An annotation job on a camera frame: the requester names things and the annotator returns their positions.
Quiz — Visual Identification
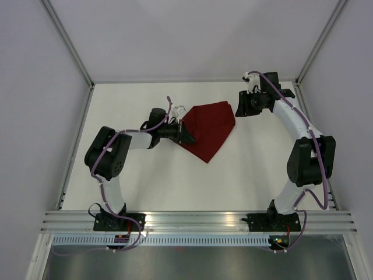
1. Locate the right robot arm base mount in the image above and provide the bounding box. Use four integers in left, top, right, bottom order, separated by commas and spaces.
241, 213, 301, 232

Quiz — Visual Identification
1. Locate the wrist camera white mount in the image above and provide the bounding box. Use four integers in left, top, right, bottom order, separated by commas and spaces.
242, 73, 261, 93
171, 105, 187, 121

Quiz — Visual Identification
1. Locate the purple cable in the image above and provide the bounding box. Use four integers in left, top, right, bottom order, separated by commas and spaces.
51, 96, 174, 257
247, 69, 329, 253

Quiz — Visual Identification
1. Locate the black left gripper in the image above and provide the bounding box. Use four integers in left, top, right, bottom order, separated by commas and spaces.
159, 120, 196, 145

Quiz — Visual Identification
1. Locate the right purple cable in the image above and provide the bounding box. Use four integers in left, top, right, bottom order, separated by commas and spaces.
247, 69, 329, 253

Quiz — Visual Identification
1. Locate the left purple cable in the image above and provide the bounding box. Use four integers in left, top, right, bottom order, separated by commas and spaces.
51, 96, 174, 257

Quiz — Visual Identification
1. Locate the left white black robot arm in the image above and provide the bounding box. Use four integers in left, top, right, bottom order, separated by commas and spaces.
84, 108, 196, 231

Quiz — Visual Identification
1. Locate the white slotted cable duct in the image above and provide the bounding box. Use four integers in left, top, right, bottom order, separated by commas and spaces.
53, 234, 270, 247

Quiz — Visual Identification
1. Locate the red cloth napkin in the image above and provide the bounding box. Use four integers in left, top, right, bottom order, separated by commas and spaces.
180, 101, 235, 163

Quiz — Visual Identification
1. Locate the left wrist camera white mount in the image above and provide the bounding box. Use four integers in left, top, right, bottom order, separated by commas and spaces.
171, 105, 187, 121

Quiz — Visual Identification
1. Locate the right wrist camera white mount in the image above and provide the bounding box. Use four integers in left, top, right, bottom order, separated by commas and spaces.
242, 73, 261, 93

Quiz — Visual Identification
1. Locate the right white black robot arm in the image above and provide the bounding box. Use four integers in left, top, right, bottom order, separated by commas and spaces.
235, 71, 336, 230

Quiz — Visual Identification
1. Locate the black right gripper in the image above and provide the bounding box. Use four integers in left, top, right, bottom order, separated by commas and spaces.
235, 89, 267, 117

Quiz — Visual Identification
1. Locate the aluminium frame rail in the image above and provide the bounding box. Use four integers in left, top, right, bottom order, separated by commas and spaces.
39, 211, 357, 235

